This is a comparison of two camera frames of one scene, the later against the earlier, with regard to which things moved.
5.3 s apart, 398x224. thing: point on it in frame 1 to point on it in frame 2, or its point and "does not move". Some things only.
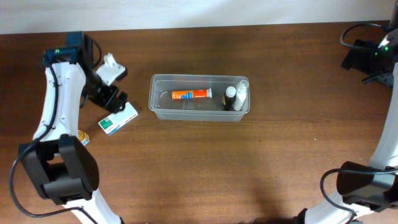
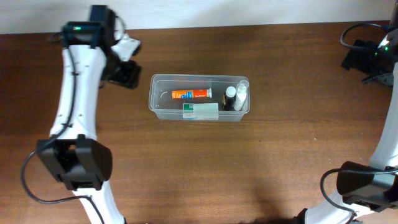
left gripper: [115, 100] to [128, 74]
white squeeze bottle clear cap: [241, 92] does not move
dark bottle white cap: [229, 98] does not move
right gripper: [379, 79] does not move
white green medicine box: [113, 122] to [204, 111]
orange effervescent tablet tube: [190, 94] does not move
